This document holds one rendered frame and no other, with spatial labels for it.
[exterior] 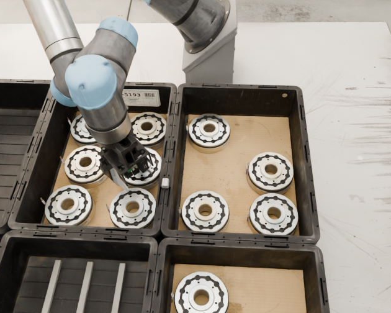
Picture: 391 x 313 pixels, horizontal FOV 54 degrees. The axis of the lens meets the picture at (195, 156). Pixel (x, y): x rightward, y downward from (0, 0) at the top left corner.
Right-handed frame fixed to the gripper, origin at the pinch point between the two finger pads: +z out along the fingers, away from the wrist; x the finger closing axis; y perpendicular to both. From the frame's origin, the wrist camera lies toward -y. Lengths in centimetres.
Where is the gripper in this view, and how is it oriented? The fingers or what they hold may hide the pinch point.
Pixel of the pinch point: (129, 174)
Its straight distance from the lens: 91.1
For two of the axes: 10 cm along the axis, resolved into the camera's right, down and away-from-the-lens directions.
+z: 0.7, 5.2, 8.5
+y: 6.7, 6.1, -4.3
